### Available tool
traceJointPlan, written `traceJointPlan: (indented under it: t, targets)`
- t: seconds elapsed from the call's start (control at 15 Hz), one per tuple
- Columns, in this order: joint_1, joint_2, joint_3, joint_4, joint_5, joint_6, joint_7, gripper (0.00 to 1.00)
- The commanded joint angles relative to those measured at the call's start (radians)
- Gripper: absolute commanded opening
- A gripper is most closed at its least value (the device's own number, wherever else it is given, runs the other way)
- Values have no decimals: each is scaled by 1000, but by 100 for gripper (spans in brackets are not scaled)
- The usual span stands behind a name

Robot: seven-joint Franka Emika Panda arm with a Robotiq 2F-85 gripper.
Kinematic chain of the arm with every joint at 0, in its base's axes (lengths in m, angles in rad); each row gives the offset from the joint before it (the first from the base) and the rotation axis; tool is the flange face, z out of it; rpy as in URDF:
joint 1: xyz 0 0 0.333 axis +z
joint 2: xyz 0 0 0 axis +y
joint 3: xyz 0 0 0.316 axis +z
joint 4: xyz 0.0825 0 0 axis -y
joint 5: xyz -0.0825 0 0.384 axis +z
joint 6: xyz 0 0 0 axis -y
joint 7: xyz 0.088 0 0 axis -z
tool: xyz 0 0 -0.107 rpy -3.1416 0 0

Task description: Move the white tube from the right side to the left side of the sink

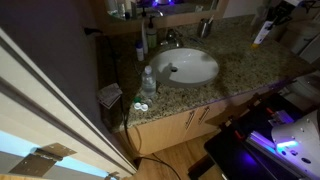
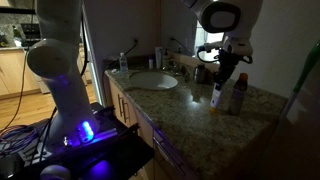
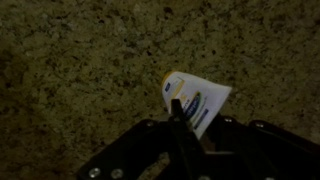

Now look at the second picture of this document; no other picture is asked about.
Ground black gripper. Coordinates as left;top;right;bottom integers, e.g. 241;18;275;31
212;49;242;89

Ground white tube with yellow cap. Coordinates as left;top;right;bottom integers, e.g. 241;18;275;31
208;82;224;113

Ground tall slim white tube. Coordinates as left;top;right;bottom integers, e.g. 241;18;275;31
154;46;164;70

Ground white oval sink basin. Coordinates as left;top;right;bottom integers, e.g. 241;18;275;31
129;70;180;91

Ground dark metal cup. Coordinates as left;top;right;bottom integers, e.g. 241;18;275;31
194;63;207;85

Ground brown spray bottle orange cap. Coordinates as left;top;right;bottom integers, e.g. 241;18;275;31
227;72;250;117

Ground chrome faucet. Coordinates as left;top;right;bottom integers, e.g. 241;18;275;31
165;57;192;83

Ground green mop pole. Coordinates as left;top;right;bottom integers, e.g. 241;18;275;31
279;39;320;128

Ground light wood vanity cabinet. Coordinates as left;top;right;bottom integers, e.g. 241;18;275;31
107;78;201;180

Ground clear plastic water bottle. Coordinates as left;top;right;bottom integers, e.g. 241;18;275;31
118;52;130;75

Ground white door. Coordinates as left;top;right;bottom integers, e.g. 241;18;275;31
79;0;105;106

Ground black robot cart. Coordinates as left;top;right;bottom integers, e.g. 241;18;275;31
0;101;156;180

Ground white kitchen appliance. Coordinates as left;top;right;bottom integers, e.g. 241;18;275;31
32;71;52;95

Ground grey round knob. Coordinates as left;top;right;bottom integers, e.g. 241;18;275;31
39;164;72;180

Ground dark kitchen appliance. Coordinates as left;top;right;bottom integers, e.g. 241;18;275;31
13;22;43;48

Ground light wood kitchen cabinets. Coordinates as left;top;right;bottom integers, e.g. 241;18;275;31
0;46;42;100

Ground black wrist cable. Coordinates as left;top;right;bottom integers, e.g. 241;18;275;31
196;45;254;65

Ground wood framed wall mirror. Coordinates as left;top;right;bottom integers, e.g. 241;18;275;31
159;0;242;79

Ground metal drawer handle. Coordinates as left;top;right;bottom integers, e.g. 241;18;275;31
152;135;188;178

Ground black wall power cord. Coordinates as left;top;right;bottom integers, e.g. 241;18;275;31
102;38;140;73

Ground metal cabinet door handle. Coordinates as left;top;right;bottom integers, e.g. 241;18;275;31
122;98;131;124
116;93;124;118

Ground thin black cable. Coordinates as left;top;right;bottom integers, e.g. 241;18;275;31
28;105;58;165

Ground black hanging cable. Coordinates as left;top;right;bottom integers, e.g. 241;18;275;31
0;59;30;135

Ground blue cable bundle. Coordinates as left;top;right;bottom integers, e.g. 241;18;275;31
0;124;39;158

